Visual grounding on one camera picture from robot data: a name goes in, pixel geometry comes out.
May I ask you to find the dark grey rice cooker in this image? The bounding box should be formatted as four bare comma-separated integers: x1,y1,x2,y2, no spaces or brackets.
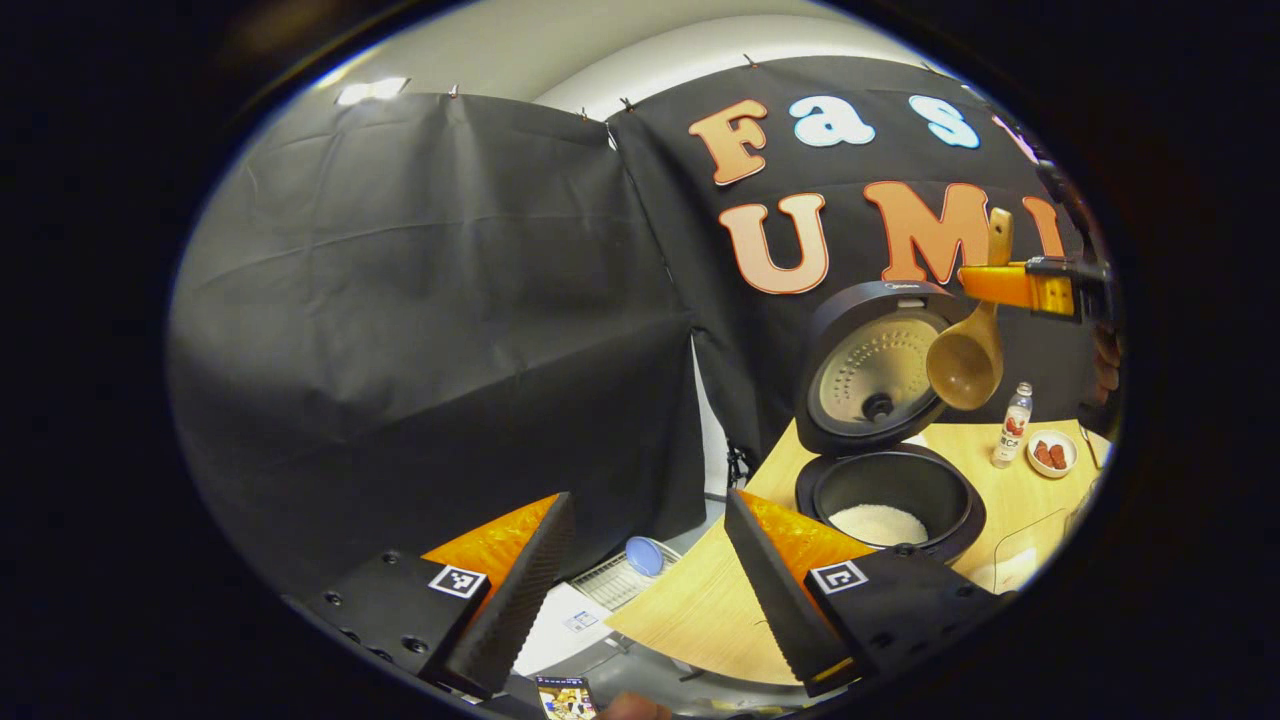
794,280,989,567

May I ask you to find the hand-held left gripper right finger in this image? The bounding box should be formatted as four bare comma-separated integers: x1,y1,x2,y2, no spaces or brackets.
722,486,1013,700

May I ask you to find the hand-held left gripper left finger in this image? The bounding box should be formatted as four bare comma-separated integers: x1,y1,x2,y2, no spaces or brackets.
283,490,580,701

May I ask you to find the metal wire rack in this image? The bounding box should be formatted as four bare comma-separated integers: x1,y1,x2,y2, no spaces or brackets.
569,539,684,614

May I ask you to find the rectangular ceiling light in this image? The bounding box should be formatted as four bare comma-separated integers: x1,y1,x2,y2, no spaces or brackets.
334,76,412,107

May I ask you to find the smartphone with lit screen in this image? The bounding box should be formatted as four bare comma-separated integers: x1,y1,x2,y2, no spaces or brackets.
535,676,600,720

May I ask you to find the white flat box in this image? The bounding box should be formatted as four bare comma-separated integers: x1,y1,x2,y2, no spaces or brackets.
514,583,624,678

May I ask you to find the small clear drink bottle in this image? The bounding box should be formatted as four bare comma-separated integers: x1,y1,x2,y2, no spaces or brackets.
990,381,1035,470

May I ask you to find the white round plate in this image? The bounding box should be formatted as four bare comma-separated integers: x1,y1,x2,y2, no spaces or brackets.
1027,429,1080,480

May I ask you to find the white rice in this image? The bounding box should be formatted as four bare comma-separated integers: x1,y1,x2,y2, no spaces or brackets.
828,503,930,549

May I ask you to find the wooden spoon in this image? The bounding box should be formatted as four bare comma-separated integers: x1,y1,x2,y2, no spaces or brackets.
925,207,1015,413

